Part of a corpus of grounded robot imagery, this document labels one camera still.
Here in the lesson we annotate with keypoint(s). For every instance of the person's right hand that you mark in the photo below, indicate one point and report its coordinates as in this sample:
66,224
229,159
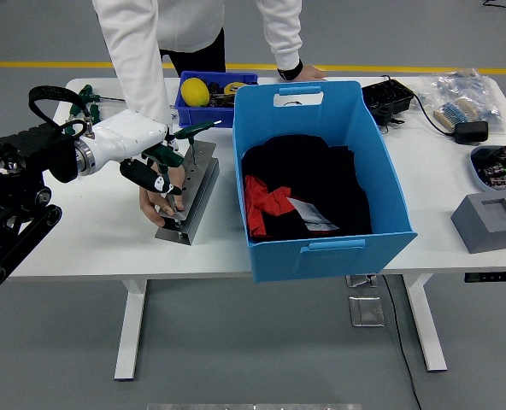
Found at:
159,209

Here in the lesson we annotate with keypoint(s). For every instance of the person's left hand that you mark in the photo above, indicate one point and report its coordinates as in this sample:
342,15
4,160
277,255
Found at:
310,73

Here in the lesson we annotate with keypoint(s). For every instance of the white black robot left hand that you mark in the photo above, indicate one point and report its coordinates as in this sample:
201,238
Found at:
125,136

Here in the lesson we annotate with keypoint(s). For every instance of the grey metal tool rack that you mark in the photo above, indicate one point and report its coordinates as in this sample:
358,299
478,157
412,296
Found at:
201,192

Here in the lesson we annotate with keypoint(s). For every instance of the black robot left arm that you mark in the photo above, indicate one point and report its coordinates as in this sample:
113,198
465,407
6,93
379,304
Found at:
26,149

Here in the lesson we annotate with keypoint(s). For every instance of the person's right forearm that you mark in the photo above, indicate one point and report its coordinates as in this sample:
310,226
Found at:
142,85

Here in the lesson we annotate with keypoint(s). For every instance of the person's left forearm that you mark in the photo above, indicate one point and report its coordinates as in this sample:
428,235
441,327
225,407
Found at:
280,38

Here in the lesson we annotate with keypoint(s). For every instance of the large light blue box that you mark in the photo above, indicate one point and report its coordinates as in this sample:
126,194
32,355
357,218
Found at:
321,260

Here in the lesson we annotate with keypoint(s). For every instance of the black plastic tray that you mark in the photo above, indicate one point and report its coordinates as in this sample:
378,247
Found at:
385,96

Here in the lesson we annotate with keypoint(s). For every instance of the small dark blue bin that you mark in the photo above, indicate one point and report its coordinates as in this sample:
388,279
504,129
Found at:
201,115

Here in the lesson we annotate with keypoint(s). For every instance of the yellow tape measure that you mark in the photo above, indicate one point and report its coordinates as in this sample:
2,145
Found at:
231,88

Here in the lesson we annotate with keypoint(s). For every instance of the yellow lemon-shaped object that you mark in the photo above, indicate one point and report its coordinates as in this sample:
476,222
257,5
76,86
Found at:
194,91

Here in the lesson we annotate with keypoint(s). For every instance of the black round cylinder part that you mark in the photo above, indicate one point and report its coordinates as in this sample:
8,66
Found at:
383,114

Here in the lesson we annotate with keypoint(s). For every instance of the dark hardware pieces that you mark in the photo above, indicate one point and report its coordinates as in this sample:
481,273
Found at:
221,101

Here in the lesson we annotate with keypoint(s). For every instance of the dark round spool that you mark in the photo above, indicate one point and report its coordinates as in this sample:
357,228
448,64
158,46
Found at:
213,87

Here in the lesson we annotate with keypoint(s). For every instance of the red cloth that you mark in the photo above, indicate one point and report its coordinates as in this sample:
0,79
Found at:
259,200

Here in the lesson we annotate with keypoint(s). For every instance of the black cloth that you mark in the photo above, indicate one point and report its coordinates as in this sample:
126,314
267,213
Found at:
321,179

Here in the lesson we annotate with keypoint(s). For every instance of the person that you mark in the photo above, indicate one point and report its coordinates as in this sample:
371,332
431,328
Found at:
193,25

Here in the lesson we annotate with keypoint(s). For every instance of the white table leg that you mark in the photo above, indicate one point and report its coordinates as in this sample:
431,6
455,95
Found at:
129,333
428,333

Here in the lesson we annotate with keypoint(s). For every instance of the white grey fabric piece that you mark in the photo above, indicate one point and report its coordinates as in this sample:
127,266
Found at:
313,215

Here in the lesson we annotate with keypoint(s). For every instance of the beige resistor strip bundle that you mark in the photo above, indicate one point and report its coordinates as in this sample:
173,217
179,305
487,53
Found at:
454,113

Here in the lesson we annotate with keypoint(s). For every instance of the clear plastic component bags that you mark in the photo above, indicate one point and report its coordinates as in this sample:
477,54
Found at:
462,85

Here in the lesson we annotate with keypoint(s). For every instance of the black power adapter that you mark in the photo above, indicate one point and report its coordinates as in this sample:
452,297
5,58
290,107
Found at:
471,132

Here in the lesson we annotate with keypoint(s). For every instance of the light blue dish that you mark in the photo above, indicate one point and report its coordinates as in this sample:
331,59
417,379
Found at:
475,168

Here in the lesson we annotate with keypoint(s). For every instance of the electronic parts pile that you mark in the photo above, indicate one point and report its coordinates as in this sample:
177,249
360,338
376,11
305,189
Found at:
498,168

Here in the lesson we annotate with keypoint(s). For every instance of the small metal floor plate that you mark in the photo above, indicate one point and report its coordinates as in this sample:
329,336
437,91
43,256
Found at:
360,281

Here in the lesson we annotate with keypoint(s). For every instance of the square metal floor plate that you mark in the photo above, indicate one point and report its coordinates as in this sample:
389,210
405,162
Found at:
366,312

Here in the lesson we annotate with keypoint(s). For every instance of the grey foam block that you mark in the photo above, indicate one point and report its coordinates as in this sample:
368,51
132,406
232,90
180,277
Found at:
484,235

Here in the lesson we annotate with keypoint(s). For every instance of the black table control panel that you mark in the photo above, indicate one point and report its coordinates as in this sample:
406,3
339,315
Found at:
492,277

